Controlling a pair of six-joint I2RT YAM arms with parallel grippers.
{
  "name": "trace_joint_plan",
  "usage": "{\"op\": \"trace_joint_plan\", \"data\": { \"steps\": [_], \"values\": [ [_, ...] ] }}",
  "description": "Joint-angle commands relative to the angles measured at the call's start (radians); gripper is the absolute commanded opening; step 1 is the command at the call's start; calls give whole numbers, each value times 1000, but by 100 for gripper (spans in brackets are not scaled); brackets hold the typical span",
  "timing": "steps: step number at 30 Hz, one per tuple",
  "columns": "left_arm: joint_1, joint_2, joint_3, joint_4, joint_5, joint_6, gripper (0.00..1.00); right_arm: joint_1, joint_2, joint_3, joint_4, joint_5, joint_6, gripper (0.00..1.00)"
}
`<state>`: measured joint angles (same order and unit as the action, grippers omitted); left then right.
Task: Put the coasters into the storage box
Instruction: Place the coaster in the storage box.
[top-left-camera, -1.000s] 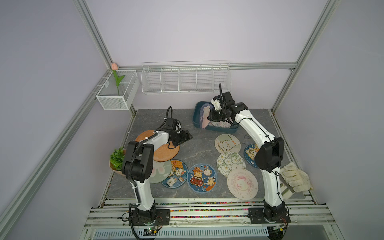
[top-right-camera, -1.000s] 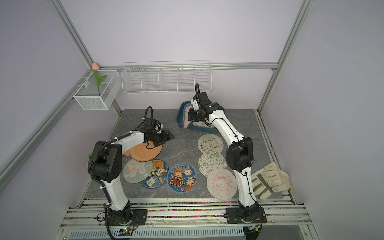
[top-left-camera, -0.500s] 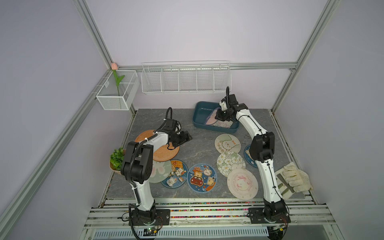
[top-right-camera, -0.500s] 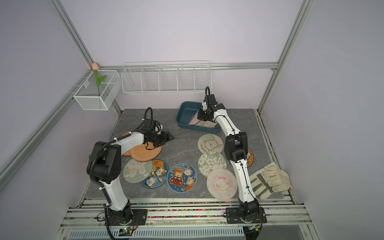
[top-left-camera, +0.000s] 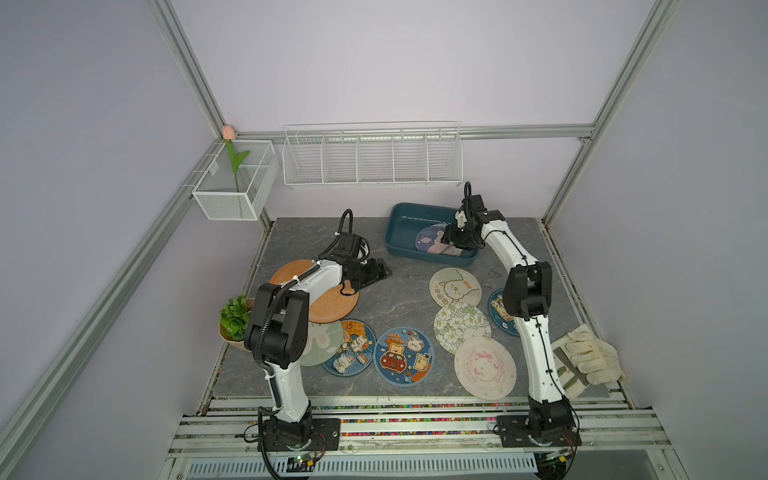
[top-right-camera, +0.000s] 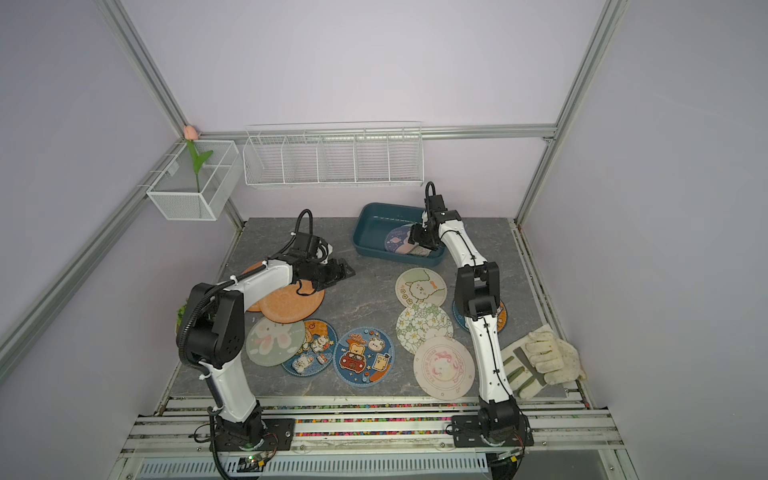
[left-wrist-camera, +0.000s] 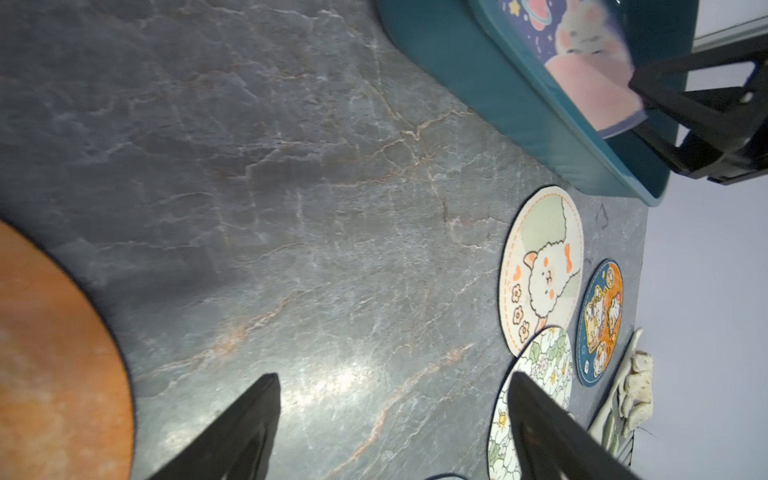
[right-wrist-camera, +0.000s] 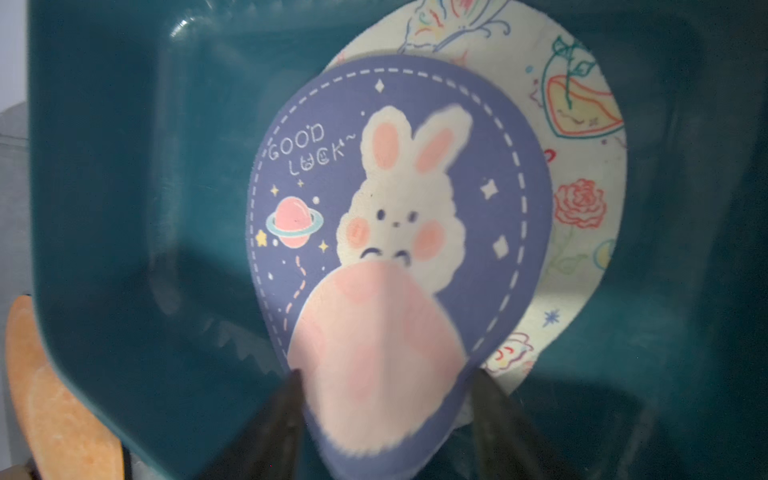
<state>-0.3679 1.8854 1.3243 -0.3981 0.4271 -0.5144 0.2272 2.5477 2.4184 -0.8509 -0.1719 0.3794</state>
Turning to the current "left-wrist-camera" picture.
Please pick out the blue orange cats coaster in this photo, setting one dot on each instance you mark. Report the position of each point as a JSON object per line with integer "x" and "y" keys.
{"x": 599, "y": 322}

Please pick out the purple bunny planet coaster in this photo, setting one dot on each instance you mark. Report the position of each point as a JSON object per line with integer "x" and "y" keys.
{"x": 580, "y": 44}

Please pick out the white green floral coaster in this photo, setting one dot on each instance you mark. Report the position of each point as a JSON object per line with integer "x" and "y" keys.
{"x": 547, "y": 361}

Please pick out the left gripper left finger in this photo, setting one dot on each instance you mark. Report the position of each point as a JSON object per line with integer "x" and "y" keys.
{"x": 238, "y": 443}

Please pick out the white green work glove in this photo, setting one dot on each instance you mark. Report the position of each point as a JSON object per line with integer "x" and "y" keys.
{"x": 629, "y": 404}

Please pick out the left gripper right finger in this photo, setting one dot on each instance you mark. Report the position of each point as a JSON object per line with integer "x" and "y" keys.
{"x": 549, "y": 444}

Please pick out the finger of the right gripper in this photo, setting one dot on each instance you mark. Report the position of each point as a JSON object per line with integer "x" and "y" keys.
{"x": 727, "y": 126}

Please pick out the front orange cork coaster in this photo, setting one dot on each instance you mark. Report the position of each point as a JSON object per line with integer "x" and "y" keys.
{"x": 66, "y": 406}

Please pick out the cream alpaca coaster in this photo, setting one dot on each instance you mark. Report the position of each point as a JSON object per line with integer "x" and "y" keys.
{"x": 541, "y": 267}

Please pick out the teal plastic storage box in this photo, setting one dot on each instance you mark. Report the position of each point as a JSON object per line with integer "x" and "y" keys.
{"x": 492, "y": 55}

